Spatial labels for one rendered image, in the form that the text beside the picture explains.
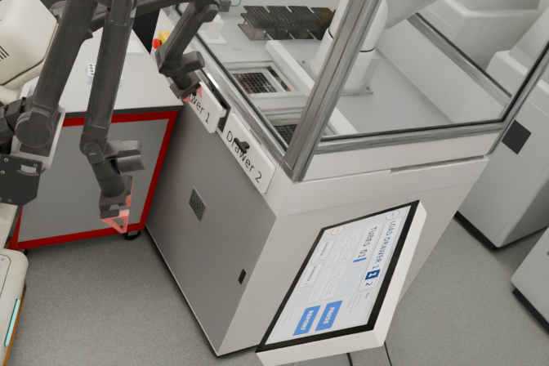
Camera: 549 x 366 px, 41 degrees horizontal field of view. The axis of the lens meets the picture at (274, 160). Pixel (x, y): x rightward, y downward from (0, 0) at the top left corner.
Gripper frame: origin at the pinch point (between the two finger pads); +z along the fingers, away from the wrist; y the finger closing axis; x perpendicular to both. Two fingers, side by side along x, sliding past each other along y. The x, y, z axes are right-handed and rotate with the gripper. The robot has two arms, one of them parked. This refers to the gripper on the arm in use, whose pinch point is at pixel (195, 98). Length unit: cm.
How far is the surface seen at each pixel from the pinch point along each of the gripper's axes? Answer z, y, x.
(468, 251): 183, 67, -32
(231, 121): 1.9, 5.0, -16.5
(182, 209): 43, -30, -3
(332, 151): -1, 24, -52
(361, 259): -21, 9, -97
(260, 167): 3.2, 3.4, -37.9
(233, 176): 16.1, -5.8, -25.0
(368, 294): -32, 5, -110
